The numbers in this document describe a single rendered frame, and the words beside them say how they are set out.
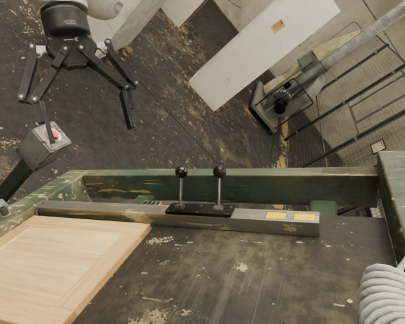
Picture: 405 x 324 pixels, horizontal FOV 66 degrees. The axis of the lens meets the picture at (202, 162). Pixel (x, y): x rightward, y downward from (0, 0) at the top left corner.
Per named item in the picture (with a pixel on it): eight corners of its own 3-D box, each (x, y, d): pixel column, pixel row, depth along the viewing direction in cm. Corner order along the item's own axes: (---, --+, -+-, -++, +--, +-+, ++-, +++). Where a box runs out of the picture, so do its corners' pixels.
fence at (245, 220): (51, 209, 117) (47, 200, 116) (320, 225, 80) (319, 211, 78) (40, 216, 113) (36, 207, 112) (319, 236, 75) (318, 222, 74)
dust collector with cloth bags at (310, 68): (254, 84, 684) (349, 10, 569) (274, 108, 702) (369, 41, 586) (245, 108, 573) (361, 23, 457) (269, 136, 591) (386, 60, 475)
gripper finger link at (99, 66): (74, 56, 57) (78, 51, 57) (125, 96, 60) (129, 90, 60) (74, 47, 53) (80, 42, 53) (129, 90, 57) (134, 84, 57)
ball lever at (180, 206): (177, 210, 93) (179, 166, 95) (188, 211, 92) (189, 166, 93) (171, 211, 90) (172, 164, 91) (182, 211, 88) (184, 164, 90)
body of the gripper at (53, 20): (35, 4, 49) (50, 62, 50) (90, 4, 53) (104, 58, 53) (38, 26, 56) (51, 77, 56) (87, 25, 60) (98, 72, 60)
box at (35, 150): (36, 141, 142) (54, 119, 133) (54, 162, 143) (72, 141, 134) (13, 151, 132) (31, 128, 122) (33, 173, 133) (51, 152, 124)
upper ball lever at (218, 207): (215, 212, 88) (215, 165, 90) (227, 213, 87) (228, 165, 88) (209, 213, 85) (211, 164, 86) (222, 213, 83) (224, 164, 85)
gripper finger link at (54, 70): (71, 48, 53) (63, 43, 52) (36, 103, 50) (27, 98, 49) (71, 56, 56) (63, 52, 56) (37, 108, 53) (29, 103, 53)
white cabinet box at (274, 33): (198, 70, 503) (309, -33, 395) (221, 97, 518) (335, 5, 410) (187, 82, 454) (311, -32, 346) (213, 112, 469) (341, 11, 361)
